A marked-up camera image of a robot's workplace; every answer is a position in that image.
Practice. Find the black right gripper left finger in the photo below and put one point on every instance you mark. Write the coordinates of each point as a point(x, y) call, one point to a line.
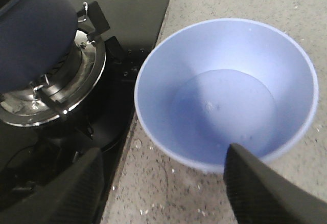
point(70, 198)

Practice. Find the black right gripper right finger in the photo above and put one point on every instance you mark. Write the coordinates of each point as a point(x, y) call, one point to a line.
point(257, 194)

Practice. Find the dark blue pot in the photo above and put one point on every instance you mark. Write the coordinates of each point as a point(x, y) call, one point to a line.
point(35, 35)

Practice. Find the light blue plastic bowl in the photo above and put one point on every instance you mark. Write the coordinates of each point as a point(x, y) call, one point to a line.
point(225, 81)

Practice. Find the black glass gas stove top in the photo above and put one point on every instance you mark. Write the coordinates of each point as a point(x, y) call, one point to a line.
point(32, 157)

